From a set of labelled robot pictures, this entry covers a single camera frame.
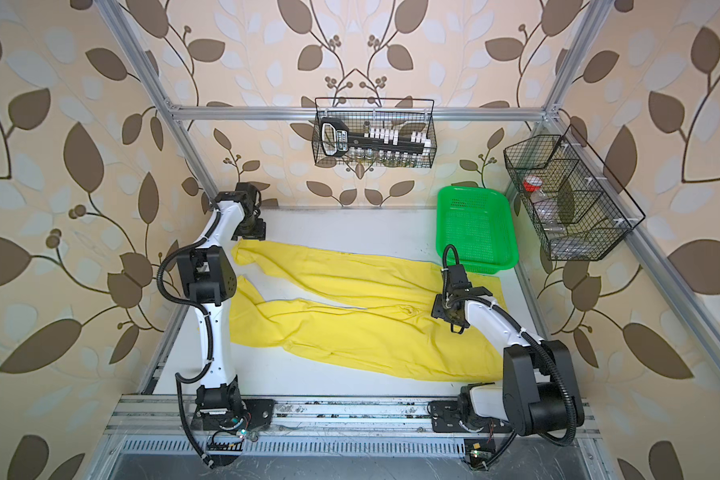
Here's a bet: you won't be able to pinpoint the yellow trousers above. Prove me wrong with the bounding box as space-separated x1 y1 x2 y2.
229 240 502 382

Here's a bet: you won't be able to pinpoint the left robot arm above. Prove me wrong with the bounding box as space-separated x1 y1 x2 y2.
156 182 266 431

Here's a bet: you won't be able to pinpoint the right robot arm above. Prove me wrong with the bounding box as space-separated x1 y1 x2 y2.
432 263 584 446

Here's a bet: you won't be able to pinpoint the green plastic basket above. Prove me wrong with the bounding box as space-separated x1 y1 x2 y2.
435 186 519 275

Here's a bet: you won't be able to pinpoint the black tool with white pegs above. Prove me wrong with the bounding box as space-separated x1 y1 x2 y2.
312 117 435 158

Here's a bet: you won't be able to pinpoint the red capped bottle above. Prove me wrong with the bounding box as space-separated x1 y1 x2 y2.
522 175 548 204

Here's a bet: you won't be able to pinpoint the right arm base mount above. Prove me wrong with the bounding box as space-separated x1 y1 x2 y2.
427 397 512 434

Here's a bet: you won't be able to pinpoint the black wire basket centre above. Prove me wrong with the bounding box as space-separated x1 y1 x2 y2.
311 95 437 169

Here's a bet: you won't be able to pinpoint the black wire basket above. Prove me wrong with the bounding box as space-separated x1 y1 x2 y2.
503 126 646 261
311 95 437 169

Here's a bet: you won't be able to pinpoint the black wire basket right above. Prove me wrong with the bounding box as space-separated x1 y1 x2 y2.
503 126 646 261

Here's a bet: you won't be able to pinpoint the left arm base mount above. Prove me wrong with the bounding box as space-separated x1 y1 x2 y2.
190 398 275 432

